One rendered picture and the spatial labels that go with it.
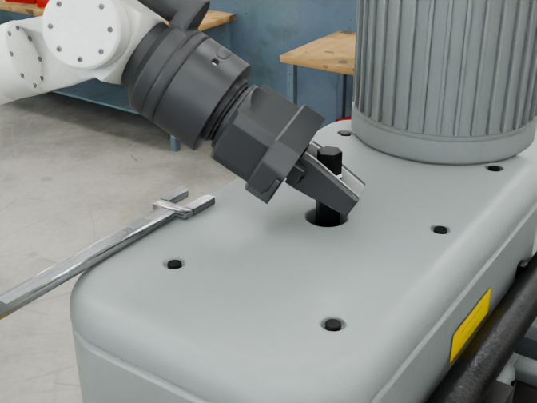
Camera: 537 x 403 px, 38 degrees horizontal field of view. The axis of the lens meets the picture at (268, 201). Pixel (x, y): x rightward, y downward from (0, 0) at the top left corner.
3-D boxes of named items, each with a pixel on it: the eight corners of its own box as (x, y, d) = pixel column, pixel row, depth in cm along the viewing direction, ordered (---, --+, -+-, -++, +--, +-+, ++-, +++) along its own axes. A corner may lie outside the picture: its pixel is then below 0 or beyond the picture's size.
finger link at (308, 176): (344, 217, 66) (284, 177, 66) (364, 191, 65) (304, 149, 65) (340, 226, 65) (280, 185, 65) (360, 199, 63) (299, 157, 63)
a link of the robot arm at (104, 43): (137, 132, 61) (19, 52, 61) (172, 119, 72) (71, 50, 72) (212, 9, 59) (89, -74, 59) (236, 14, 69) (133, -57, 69)
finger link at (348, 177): (368, 182, 66) (309, 141, 66) (348, 208, 68) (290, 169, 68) (371, 175, 68) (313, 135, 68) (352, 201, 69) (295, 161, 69)
